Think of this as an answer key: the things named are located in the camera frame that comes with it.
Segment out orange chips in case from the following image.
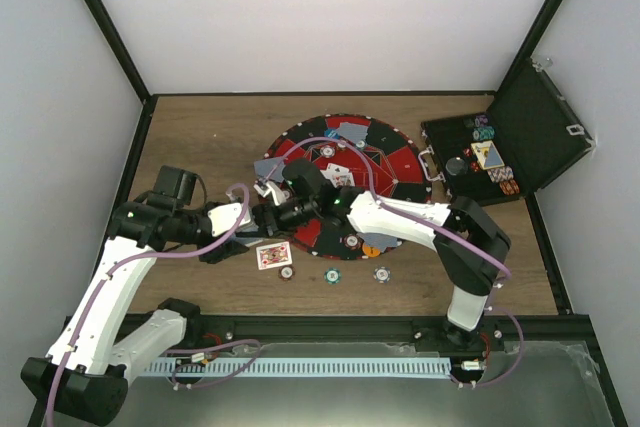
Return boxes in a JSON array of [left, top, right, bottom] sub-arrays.
[[499, 179, 520, 196]]

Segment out face-up red court card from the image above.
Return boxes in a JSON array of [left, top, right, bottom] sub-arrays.
[[329, 172, 355, 188]]

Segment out orange round blind button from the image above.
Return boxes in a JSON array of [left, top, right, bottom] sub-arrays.
[[362, 244, 381, 258]]

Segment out black round puck in case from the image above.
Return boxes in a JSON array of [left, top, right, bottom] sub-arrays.
[[445, 157, 468, 176]]

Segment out face-down blue playing card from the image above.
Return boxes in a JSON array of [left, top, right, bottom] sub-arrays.
[[254, 157, 285, 182]]

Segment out purple white chip stack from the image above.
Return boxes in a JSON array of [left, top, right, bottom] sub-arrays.
[[373, 267, 391, 283]]

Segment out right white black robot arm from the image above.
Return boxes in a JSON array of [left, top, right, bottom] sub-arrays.
[[264, 158, 511, 350]]

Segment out teal chips in case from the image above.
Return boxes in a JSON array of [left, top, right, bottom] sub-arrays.
[[472, 126, 495, 142]]

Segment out purple cable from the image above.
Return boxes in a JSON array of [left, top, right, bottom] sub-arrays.
[[264, 136, 512, 282], [43, 183, 252, 427]]

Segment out black poker chip case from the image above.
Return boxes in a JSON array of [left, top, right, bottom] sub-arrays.
[[421, 59, 595, 205]]

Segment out grey playing card deck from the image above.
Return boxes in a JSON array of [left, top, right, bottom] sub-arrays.
[[234, 229, 263, 238]]

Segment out card deck in case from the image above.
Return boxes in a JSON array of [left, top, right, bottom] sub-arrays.
[[471, 140, 505, 170]]

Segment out red black chip stack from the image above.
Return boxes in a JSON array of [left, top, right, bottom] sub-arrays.
[[279, 266, 294, 280]]

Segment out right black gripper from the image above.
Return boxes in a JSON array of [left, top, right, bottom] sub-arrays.
[[243, 196, 320, 238]]

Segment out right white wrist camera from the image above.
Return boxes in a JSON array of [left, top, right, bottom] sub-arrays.
[[254, 180, 287, 206]]

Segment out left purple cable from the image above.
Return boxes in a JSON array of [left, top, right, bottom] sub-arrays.
[[43, 183, 252, 427]]

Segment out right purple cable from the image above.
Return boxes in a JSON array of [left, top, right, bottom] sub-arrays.
[[264, 136, 512, 282]]

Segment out face-up queen playing card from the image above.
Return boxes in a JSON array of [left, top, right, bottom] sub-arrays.
[[256, 241, 293, 270]]

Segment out round red black poker mat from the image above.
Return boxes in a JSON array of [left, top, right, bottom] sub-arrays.
[[262, 114, 432, 261]]

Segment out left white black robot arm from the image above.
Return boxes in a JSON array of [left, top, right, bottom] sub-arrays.
[[21, 166, 286, 426]]

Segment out green blue chip stack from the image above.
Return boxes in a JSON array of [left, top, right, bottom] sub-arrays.
[[324, 269, 341, 284]]

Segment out light blue slotted cable duct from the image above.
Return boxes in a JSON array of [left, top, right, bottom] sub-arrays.
[[142, 357, 451, 379]]

